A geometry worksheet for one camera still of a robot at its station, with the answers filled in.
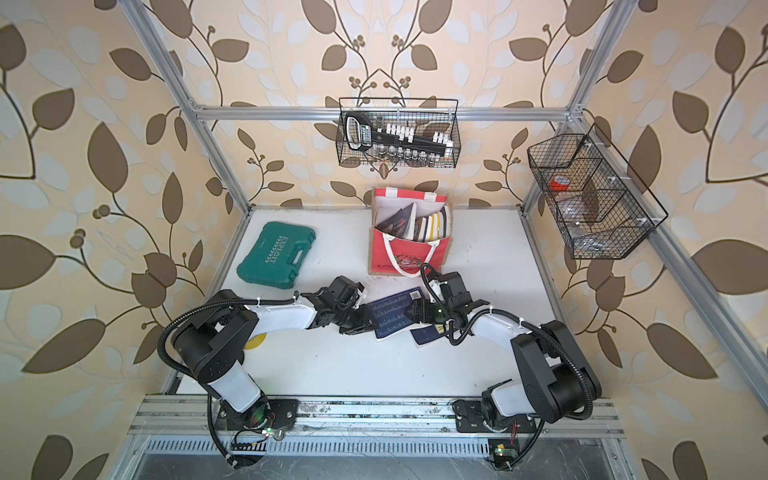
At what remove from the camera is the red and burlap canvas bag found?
862 mm

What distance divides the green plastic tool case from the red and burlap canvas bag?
0.26 m

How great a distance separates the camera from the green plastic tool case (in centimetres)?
98

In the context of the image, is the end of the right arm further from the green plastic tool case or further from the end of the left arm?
the green plastic tool case

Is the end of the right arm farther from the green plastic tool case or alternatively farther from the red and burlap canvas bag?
the green plastic tool case
